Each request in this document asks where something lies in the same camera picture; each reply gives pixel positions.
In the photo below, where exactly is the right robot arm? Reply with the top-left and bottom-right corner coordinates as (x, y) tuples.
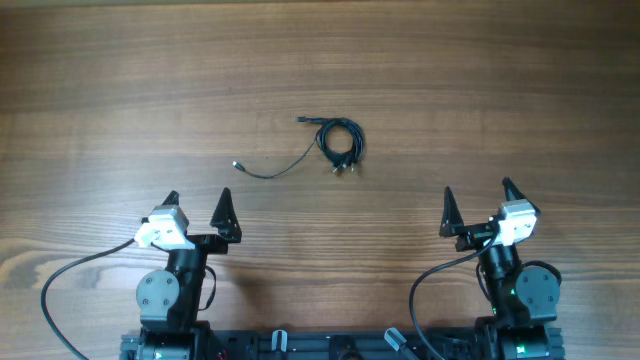
(440, 178), (565, 360)

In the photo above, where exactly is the black aluminium base frame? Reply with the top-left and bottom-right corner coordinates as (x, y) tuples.
(119, 328), (566, 360)

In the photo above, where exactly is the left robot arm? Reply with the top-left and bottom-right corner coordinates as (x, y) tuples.
(119, 188), (242, 360)

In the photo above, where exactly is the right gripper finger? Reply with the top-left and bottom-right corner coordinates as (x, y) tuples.
(501, 177), (541, 215)
(439, 186), (464, 238)

